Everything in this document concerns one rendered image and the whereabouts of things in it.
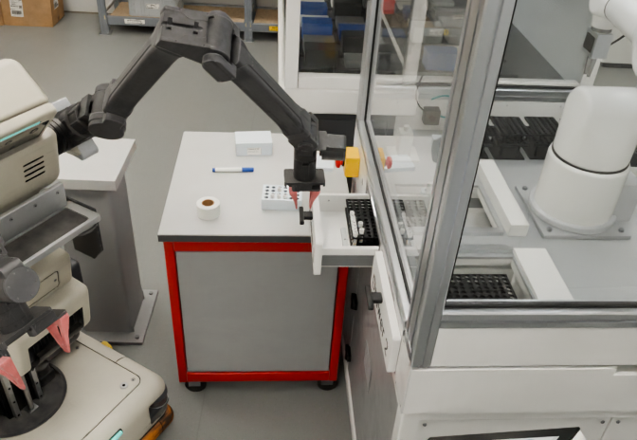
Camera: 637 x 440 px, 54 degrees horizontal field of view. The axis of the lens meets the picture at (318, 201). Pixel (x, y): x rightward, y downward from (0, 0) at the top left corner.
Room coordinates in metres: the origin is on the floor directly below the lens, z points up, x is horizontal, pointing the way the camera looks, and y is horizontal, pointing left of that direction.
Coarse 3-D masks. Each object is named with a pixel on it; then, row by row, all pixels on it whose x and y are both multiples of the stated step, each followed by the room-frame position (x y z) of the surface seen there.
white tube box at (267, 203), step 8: (264, 192) 1.60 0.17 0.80; (272, 192) 1.60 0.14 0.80; (280, 192) 1.60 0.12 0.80; (288, 192) 1.60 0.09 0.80; (264, 200) 1.56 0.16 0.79; (272, 200) 1.56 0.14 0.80; (280, 200) 1.56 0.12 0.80; (288, 200) 1.56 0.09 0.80; (264, 208) 1.56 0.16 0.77; (272, 208) 1.56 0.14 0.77; (280, 208) 1.56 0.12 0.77; (288, 208) 1.56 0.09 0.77
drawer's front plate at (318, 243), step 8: (312, 208) 1.37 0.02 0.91; (312, 224) 1.34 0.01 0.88; (320, 224) 1.28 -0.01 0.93; (312, 232) 1.32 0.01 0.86; (320, 232) 1.24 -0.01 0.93; (320, 240) 1.21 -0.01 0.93; (312, 248) 1.29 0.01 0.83; (320, 248) 1.20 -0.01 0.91; (312, 256) 1.28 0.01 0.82; (320, 256) 1.20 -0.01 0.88; (320, 264) 1.20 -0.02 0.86
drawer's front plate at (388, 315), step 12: (384, 264) 1.14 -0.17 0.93; (372, 276) 1.18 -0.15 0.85; (384, 276) 1.09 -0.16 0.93; (372, 288) 1.16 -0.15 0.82; (384, 288) 1.05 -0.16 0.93; (384, 300) 1.02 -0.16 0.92; (384, 312) 1.00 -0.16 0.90; (384, 324) 0.99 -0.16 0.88; (396, 324) 0.94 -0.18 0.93; (384, 336) 0.97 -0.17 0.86; (396, 336) 0.91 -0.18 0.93; (396, 348) 0.90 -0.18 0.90; (396, 360) 0.90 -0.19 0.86
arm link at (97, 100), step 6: (102, 90) 1.23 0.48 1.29; (84, 96) 1.24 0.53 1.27; (90, 96) 1.24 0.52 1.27; (96, 96) 1.23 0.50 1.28; (102, 96) 1.22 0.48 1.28; (84, 102) 1.23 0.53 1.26; (90, 102) 1.23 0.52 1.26; (96, 102) 1.21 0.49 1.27; (102, 102) 1.20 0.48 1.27; (84, 108) 1.21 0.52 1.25; (90, 108) 1.24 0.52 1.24; (96, 108) 1.20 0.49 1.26; (84, 114) 1.20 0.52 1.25; (90, 114) 1.20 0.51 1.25; (84, 120) 1.21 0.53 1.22
